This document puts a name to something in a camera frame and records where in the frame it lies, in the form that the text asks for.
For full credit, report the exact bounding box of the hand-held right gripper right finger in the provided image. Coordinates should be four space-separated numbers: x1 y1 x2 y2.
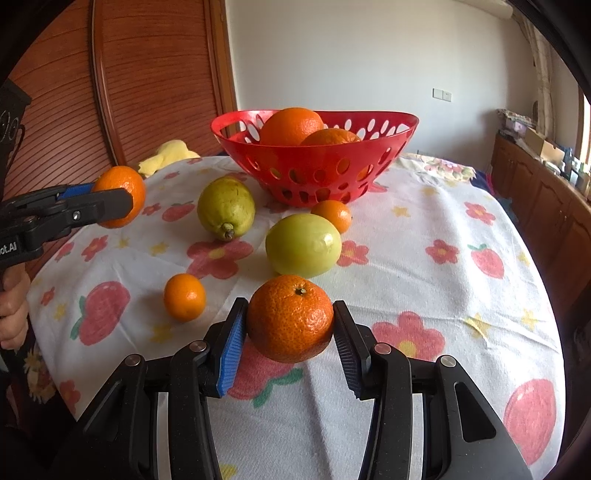
332 300 532 480

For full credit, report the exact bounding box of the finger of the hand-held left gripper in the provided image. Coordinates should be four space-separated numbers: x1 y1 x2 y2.
4 184 98 214
34 187 134 241

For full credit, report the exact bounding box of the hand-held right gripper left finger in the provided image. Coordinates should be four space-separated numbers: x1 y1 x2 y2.
81 298 250 480

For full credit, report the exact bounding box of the medium mandarin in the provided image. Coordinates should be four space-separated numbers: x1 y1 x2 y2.
93 166 147 229
247 275 335 363

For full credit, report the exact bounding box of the red perforated plastic basket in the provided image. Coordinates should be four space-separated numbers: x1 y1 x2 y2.
211 109 420 207

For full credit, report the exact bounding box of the large orange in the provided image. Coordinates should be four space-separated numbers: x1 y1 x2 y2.
260 107 325 147
300 128 370 183

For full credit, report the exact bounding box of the person's left hand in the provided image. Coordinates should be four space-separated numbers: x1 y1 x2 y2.
0 265 31 352

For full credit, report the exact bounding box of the small mandarin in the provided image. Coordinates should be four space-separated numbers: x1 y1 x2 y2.
311 200 353 234
163 274 206 322

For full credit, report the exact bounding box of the yellow plush toy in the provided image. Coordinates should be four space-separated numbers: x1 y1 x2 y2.
137 140 200 178

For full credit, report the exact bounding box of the white flower print cloth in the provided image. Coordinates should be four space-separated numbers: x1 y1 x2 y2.
25 154 568 480

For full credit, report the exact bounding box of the green apple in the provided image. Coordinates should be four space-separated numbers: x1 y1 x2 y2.
265 213 343 278

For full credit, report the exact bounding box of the brown wooden wardrobe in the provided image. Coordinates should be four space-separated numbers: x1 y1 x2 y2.
9 0 238 199

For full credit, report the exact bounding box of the yellow-green lemon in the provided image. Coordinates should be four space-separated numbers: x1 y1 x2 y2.
197 176 256 241

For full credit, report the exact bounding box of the floral bed sheet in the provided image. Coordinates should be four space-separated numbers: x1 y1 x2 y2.
397 152 476 183

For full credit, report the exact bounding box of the dark blue blanket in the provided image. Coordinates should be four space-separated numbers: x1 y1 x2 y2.
473 170 513 213

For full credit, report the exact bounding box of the brown wooden cabinet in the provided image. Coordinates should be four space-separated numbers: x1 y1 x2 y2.
489 131 591 287

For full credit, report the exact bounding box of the pile of folded cloth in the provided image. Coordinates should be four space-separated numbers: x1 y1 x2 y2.
496 108 532 136

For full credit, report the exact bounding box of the open cardboard box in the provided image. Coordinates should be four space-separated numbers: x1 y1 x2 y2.
525 127 561 161

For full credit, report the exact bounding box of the window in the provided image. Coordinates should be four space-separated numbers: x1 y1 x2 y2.
577 88 591 176

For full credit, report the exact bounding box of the pale patterned curtain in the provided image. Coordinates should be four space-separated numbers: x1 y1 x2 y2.
522 14 556 139

